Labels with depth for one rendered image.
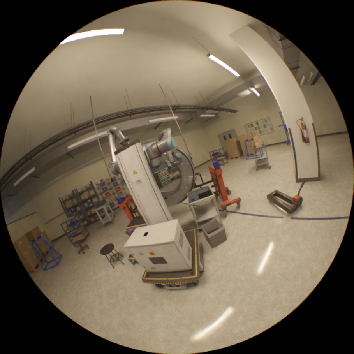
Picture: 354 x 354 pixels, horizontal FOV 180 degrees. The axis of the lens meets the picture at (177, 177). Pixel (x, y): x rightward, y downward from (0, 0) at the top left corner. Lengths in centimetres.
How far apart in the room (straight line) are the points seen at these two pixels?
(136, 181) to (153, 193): 23
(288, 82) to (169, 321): 423
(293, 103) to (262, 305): 326
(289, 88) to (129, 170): 338
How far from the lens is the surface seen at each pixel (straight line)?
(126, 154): 130
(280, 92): 306
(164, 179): 707
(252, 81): 615
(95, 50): 305
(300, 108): 305
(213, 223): 193
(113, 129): 176
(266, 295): 149
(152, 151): 127
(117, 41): 303
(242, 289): 149
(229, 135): 1095
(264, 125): 993
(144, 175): 122
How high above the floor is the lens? 143
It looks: 9 degrees down
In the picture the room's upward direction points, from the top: 22 degrees counter-clockwise
